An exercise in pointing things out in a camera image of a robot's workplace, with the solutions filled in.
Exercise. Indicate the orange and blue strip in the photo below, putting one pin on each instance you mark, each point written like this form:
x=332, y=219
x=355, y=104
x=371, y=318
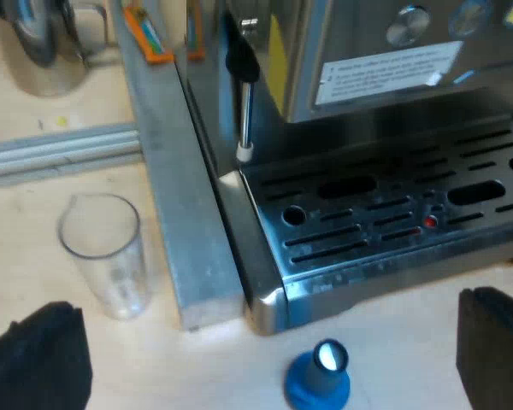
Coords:
x=147, y=36

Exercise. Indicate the blue tamper with steel top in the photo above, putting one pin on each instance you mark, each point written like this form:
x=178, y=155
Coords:
x=320, y=380

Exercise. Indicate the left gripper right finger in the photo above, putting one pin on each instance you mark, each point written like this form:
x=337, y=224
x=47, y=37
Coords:
x=496, y=350

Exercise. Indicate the steel jug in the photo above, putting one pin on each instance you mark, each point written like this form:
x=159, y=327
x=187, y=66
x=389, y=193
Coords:
x=47, y=47

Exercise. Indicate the clear measuring glass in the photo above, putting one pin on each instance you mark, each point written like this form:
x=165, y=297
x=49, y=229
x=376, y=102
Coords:
x=107, y=256

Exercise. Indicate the aluminium rail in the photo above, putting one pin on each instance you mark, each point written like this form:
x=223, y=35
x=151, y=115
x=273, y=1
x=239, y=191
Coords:
x=60, y=147

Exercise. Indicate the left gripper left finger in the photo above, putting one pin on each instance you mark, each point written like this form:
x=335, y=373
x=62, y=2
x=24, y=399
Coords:
x=34, y=363

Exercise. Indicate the steel espresso machine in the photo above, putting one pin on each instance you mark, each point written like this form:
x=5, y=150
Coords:
x=367, y=171

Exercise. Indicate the metal block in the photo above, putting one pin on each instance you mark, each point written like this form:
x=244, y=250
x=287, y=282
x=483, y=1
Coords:
x=175, y=192

